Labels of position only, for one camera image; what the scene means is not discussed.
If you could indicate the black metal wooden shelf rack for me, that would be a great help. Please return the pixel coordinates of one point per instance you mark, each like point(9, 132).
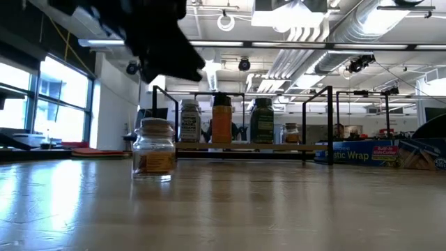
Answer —
point(251, 146)

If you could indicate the grey desk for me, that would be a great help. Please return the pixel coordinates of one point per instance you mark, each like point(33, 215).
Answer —
point(17, 144)

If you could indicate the large window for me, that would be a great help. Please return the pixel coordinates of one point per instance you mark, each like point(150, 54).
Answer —
point(62, 97)

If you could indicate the black monitor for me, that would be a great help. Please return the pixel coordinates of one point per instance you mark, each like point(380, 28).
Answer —
point(435, 111)
point(153, 112)

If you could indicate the orange-label spice jar black lid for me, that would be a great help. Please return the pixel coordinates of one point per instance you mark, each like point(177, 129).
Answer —
point(222, 120)

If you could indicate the silver ventilation duct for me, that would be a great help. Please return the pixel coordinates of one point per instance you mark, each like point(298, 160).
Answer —
point(352, 24)

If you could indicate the white ceiling air unit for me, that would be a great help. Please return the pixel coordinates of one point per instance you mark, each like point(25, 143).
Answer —
point(289, 17)

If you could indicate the black ceiling track camera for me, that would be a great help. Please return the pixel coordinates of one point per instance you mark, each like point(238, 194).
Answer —
point(360, 63)

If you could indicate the small cork-lidded glass jar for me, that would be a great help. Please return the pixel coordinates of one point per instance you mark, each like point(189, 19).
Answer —
point(291, 132)

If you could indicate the blue plastic wrap box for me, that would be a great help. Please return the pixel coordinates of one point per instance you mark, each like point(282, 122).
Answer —
point(355, 153)

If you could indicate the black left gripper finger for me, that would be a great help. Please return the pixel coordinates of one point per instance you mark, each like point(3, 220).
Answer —
point(177, 57)
point(163, 74)

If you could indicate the white-lidded bagel seasoning jar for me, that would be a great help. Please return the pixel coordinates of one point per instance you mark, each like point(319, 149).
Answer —
point(190, 122)

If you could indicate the black ceiling dome camera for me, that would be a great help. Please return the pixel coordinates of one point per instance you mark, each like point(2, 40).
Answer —
point(132, 68)
point(244, 64)

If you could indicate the small glass jar orange label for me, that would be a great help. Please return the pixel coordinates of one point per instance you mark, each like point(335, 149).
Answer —
point(153, 150)

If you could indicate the black background camera stand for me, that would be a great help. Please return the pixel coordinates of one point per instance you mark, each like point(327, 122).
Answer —
point(386, 104)

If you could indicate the green-label spice jar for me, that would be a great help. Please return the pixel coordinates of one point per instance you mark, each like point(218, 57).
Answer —
point(262, 122)

